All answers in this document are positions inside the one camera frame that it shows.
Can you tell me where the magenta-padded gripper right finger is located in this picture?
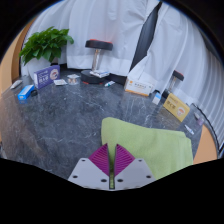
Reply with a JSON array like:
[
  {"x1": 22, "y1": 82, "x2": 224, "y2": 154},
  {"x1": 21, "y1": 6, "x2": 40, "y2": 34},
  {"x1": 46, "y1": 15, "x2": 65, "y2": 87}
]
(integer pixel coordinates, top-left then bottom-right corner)
[{"x1": 114, "y1": 143, "x2": 157, "y2": 191}]

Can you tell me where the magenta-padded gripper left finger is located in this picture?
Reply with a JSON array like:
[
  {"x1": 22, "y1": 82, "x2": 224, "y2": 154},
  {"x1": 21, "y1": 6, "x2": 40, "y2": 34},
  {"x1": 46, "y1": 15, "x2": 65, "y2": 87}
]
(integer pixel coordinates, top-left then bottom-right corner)
[{"x1": 67, "y1": 143, "x2": 111, "y2": 191}]

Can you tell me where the light green towel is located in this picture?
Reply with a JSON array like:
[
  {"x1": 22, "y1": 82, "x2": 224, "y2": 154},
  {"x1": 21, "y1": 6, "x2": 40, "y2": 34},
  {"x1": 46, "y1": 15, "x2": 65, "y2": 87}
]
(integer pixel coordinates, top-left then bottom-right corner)
[{"x1": 100, "y1": 116, "x2": 195, "y2": 190}]

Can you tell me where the white marker pen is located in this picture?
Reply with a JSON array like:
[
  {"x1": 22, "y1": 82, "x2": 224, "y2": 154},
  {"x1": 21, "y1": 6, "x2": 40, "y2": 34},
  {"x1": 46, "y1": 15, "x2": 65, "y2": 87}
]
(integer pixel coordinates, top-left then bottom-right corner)
[{"x1": 184, "y1": 124, "x2": 195, "y2": 136}]

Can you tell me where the small blue and white box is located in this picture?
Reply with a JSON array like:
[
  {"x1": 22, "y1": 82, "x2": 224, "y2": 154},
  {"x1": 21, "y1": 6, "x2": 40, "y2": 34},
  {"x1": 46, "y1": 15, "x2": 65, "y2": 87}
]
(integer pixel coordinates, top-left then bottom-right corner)
[{"x1": 151, "y1": 90, "x2": 163, "y2": 106}]

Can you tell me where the yellow cardboard box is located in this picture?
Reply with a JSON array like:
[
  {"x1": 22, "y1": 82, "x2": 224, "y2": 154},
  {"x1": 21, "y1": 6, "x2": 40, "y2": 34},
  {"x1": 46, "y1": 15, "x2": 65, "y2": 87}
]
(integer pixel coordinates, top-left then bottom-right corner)
[{"x1": 162, "y1": 92, "x2": 191, "y2": 123}]

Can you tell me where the white and orange box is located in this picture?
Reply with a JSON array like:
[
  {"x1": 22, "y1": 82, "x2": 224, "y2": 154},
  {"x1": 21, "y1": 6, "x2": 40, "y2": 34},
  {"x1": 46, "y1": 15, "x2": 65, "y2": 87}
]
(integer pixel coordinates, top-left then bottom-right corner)
[{"x1": 123, "y1": 77, "x2": 155, "y2": 98}]

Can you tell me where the short white tube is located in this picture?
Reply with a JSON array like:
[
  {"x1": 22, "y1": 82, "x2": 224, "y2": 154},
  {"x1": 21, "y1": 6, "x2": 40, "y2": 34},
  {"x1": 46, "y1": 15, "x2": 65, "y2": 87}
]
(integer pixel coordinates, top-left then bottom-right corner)
[{"x1": 103, "y1": 80, "x2": 116, "y2": 88}]

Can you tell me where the small purple container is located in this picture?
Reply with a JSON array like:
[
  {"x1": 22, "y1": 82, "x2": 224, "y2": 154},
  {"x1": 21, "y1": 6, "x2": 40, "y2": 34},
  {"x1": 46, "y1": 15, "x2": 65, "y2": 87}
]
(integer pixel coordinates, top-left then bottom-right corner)
[{"x1": 193, "y1": 111, "x2": 205, "y2": 127}]

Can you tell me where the clear packet with brown contents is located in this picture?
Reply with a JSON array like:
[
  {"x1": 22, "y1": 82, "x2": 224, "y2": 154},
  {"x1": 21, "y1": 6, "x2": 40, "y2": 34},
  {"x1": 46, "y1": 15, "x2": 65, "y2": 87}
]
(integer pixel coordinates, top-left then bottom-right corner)
[{"x1": 66, "y1": 73, "x2": 81, "y2": 86}]

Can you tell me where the flat white packet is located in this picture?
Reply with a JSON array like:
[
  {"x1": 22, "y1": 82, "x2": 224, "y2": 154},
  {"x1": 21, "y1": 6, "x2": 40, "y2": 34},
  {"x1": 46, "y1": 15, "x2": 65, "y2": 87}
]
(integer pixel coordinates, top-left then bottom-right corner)
[{"x1": 53, "y1": 78, "x2": 68, "y2": 87}]

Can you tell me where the white booklet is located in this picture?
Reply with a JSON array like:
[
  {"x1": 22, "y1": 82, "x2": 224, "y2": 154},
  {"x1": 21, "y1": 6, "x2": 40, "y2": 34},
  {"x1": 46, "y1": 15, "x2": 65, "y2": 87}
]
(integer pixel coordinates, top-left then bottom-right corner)
[{"x1": 89, "y1": 69, "x2": 110, "y2": 79}]

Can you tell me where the purple cardboard box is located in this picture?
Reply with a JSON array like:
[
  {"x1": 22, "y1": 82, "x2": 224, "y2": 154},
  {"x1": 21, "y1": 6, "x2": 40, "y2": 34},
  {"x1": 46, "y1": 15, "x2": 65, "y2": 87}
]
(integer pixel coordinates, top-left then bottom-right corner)
[{"x1": 33, "y1": 64, "x2": 61, "y2": 90}]

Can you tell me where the flat grey white remote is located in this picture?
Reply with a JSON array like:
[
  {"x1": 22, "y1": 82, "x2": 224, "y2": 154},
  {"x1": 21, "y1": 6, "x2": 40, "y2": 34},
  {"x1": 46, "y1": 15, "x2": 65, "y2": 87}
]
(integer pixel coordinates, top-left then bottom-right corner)
[{"x1": 9, "y1": 79, "x2": 24, "y2": 90}]

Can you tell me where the green potted plant, white pot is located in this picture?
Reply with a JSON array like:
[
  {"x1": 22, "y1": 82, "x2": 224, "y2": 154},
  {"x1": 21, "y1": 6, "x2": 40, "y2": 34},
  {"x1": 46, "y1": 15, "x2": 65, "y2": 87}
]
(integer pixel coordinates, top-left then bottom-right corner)
[{"x1": 18, "y1": 26, "x2": 75, "y2": 80}]

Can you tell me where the white curtain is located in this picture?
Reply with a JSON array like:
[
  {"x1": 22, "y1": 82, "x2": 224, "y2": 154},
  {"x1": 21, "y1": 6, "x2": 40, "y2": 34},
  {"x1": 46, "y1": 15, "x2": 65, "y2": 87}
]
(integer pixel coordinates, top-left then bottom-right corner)
[
  {"x1": 20, "y1": 0, "x2": 161, "y2": 78},
  {"x1": 128, "y1": 0, "x2": 224, "y2": 148}
]

